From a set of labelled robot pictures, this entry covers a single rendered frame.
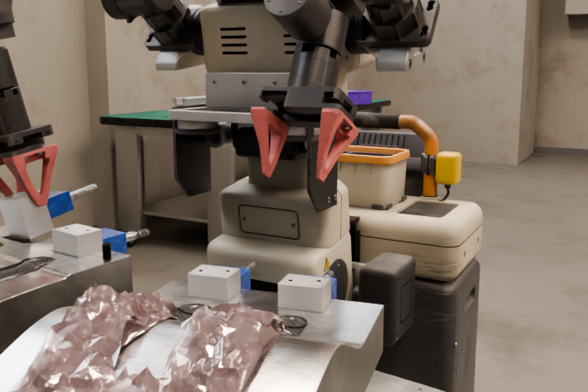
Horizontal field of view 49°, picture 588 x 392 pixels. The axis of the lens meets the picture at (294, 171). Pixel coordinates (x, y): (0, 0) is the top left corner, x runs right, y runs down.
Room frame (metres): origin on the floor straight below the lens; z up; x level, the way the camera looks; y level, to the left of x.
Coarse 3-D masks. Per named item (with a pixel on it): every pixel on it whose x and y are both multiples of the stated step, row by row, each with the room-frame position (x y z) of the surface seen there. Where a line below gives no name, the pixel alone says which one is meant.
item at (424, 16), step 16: (416, 0) 0.98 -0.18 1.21; (432, 0) 1.02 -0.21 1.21; (368, 16) 1.00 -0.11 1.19; (384, 16) 0.97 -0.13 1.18; (400, 16) 0.97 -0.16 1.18; (416, 16) 0.99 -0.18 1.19; (432, 16) 1.00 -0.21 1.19; (368, 32) 1.03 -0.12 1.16; (384, 32) 0.99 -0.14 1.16; (400, 32) 0.98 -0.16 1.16; (416, 32) 0.99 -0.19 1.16; (432, 32) 0.99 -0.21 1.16
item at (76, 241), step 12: (60, 228) 0.76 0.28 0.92; (72, 228) 0.76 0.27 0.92; (84, 228) 0.76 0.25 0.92; (96, 228) 0.76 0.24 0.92; (144, 228) 0.85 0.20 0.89; (60, 240) 0.75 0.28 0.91; (72, 240) 0.73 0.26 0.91; (84, 240) 0.74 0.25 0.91; (96, 240) 0.75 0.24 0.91; (108, 240) 0.77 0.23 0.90; (120, 240) 0.78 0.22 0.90; (132, 240) 0.82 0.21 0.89; (60, 252) 0.75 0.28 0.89; (72, 252) 0.73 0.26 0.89; (84, 252) 0.74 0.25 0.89; (96, 252) 0.75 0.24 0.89; (120, 252) 0.78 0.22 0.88
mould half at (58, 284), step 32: (0, 256) 0.74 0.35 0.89; (32, 256) 0.73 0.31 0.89; (64, 256) 0.73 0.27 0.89; (96, 256) 0.73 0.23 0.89; (128, 256) 0.73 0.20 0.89; (0, 288) 0.64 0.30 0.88; (32, 288) 0.64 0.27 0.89; (64, 288) 0.66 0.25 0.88; (128, 288) 0.73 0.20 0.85; (0, 320) 0.60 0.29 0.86; (32, 320) 0.63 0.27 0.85; (0, 352) 0.60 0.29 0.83
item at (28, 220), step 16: (64, 192) 0.85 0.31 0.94; (80, 192) 0.89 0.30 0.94; (0, 208) 0.82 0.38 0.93; (16, 208) 0.80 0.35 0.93; (32, 208) 0.81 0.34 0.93; (48, 208) 0.83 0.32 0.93; (64, 208) 0.84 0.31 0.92; (16, 224) 0.81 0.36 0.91; (32, 224) 0.80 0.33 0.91; (48, 224) 0.82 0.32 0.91
